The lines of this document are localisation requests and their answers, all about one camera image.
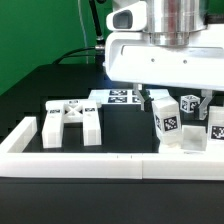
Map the white U-shaped boundary frame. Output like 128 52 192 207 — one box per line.
0 117 224 180

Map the white marker sheet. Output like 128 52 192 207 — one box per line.
88 89 169 104

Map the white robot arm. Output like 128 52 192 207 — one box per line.
105 0 224 120

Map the small white marker cube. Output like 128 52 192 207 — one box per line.
180 95 200 113

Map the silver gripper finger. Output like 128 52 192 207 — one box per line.
195 90 214 120
133 83 153 112

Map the grey thin cable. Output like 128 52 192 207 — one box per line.
77 0 90 65

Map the black cable bundle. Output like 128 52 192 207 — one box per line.
52 0 108 65

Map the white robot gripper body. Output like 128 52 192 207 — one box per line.
105 0 224 91

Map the white chair back piece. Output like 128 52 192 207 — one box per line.
42 99 102 148

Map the white chair seat piece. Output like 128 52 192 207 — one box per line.
158 125 207 154

